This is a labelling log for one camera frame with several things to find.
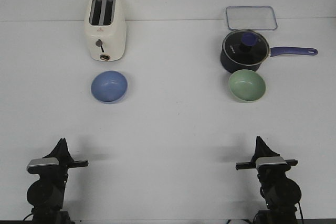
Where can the dark blue saucepan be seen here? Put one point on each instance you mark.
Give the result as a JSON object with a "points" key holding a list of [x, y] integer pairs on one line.
{"points": [[231, 66]]}

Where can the clear plastic container lid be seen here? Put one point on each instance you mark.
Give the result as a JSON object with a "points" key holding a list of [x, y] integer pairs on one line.
{"points": [[251, 17]]}

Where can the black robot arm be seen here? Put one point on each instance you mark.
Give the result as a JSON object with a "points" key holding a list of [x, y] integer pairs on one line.
{"points": [[280, 193], [46, 195]]}

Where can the blue bowl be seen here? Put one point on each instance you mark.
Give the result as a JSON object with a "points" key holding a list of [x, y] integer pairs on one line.
{"points": [[109, 86]]}

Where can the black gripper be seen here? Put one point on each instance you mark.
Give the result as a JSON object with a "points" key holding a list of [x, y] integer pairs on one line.
{"points": [[267, 172], [60, 171]]}

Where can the green bowl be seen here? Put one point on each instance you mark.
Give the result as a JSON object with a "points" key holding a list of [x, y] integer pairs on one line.
{"points": [[246, 86]]}

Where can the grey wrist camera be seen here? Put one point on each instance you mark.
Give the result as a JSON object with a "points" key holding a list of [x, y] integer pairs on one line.
{"points": [[268, 161], [41, 162]]}

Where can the cream white two-slot toaster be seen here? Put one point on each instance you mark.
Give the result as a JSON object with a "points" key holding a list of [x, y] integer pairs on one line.
{"points": [[105, 29]]}

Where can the glass pot lid blue knob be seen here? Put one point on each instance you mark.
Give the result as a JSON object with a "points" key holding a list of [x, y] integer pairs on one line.
{"points": [[246, 47]]}

